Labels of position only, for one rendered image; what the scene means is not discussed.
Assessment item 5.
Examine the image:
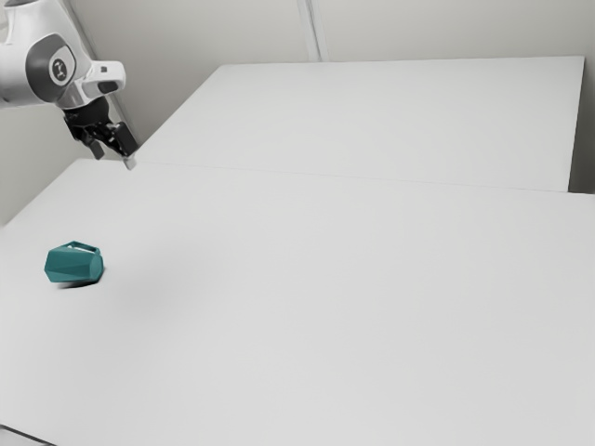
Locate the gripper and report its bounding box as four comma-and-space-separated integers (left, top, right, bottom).
61, 98, 139, 170

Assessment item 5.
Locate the teal faceted mug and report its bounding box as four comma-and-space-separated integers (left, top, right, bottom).
44, 240, 105, 284

